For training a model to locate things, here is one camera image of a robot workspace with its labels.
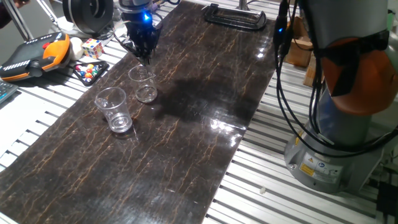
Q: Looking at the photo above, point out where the person forearm dark sleeve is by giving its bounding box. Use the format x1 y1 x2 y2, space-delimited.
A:
0 2 15 29

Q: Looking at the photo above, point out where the white egg shaped object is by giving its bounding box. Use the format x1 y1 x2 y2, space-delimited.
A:
68 37 84 61

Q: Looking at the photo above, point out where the billiard ball triangle toy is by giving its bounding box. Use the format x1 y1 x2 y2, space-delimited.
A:
72 60 110 87

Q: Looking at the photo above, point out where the clear ribbed plastic cup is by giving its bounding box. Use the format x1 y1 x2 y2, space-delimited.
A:
94 86 134 134

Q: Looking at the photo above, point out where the dark marble pattern mat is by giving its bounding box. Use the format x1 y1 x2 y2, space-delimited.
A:
0 0 277 224

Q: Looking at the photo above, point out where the clear glass beaker cup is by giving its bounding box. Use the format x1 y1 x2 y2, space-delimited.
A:
127 64 159 104

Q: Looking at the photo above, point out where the black clamp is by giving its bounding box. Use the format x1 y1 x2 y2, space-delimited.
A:
203 2 267 31

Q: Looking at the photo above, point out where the thin aluminium frame bar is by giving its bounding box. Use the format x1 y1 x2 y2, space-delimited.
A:
37 0 60 30

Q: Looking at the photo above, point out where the black filament spool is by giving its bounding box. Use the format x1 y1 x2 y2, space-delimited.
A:
62 0 114 35

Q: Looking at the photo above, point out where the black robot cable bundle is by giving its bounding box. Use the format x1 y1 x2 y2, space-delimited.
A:
273 0 398 158

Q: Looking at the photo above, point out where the black computer keyboard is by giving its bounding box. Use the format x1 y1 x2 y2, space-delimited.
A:
0 81 19 105

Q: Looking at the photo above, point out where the rubik's cube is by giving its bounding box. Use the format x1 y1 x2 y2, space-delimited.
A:
81 38 105 60

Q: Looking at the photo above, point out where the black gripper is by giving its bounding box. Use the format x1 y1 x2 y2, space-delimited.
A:
123 9 163 67

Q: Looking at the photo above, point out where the orange black teach pendant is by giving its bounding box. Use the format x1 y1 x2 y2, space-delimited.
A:
0 32 72 82

